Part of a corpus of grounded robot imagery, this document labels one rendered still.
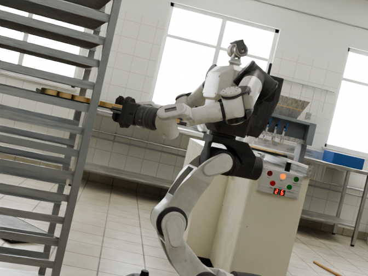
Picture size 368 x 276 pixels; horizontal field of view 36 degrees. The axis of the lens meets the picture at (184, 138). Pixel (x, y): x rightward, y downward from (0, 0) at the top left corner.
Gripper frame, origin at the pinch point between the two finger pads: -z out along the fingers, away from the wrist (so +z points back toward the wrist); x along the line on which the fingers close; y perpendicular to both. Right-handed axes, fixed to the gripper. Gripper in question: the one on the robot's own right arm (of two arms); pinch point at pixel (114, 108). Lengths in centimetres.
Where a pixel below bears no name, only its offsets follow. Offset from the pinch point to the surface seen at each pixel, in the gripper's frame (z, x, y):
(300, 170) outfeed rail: 114, -12, 61
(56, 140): -16.1, -20.4, -16.1
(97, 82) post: -43.5, 8.7, 19.8
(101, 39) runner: -43, 25, 16
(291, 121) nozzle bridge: 170, 18, 31
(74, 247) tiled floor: 89, -98, -69
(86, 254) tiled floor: 84, -98, -55
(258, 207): 95, -38, 47
